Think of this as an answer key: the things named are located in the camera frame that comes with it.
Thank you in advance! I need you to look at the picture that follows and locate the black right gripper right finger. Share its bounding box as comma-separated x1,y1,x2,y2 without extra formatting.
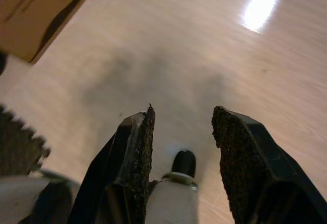
212,106,327,224

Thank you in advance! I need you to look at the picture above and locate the brown cardboard box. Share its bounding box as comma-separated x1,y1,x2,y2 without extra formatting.
0,0,99,64

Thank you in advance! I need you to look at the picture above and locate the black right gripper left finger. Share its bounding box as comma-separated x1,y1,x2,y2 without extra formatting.
67,103,156,224

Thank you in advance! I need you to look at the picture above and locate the black serrated robot foot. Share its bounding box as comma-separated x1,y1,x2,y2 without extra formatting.
0,103,51,176

